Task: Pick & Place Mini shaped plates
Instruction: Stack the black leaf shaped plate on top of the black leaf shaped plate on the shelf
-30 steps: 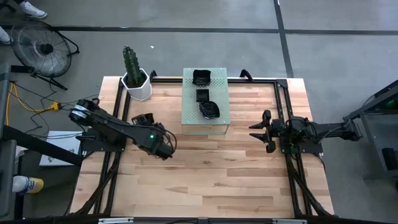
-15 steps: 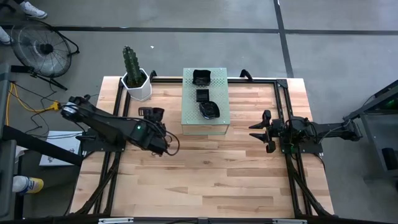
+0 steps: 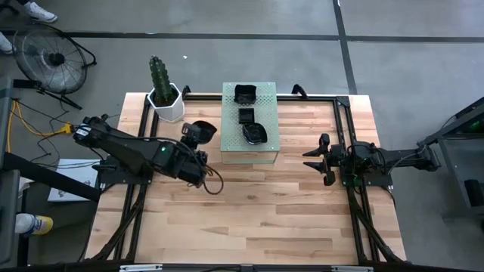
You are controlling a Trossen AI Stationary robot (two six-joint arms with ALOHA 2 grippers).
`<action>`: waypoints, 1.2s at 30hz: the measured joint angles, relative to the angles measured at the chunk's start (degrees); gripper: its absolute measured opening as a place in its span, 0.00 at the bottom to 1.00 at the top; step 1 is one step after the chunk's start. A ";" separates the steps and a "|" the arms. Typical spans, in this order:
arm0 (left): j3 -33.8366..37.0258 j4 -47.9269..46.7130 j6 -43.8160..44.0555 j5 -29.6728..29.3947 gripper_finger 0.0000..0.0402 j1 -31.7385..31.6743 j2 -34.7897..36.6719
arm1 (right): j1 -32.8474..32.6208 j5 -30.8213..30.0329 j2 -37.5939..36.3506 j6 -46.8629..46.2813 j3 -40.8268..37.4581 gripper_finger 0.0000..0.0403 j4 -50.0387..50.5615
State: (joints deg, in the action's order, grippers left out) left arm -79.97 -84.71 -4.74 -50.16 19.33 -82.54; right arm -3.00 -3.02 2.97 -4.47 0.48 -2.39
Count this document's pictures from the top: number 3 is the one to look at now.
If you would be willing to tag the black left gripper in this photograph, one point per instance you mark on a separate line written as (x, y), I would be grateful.
(191, 136)

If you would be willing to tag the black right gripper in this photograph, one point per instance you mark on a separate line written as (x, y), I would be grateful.
(336, 158)

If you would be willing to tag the black wavy mini plate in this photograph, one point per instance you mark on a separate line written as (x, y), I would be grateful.
(208, 130)
(254, 133)
(245, 93)

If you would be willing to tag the black square mini plate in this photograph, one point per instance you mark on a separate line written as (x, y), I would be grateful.
(246, 115)

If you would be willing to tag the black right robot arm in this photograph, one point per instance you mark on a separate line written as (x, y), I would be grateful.
(401, 158)

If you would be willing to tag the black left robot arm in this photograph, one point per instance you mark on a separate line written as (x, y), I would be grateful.
(125, 149)

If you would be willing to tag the white hexagonal plant pot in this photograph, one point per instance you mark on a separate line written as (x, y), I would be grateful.
(174, 112)

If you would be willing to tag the black curved hook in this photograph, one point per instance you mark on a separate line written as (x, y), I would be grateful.
(185, 91)
(299, 90)

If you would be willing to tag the green perforated metal shelf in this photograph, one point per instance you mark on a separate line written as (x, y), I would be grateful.
(264, 151)

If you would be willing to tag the green cactus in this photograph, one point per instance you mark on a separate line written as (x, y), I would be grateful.
(160, 81)

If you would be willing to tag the white printed box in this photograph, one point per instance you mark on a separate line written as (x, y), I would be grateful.
(75, 189)

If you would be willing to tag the device with green lights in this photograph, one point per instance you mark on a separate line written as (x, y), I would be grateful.
(453, 151)

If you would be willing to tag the black diagonal beam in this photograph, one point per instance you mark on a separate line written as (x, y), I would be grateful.
(38, 174)

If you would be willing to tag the black floor fan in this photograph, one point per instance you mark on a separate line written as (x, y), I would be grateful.
(49, 58)

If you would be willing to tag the white and yellow bottle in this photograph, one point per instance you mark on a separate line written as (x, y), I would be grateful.
(34, 223)

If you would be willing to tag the person's shoe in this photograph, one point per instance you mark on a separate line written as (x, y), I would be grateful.
(4, 43)
(41, 13)

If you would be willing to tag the grey cabinet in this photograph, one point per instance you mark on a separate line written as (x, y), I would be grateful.
(9, 219)

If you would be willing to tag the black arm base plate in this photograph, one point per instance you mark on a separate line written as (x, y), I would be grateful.
(113, 178)
(372, 179)

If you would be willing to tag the silver mounting bracket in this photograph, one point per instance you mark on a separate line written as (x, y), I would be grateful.
(140, 267)
(352, 269)

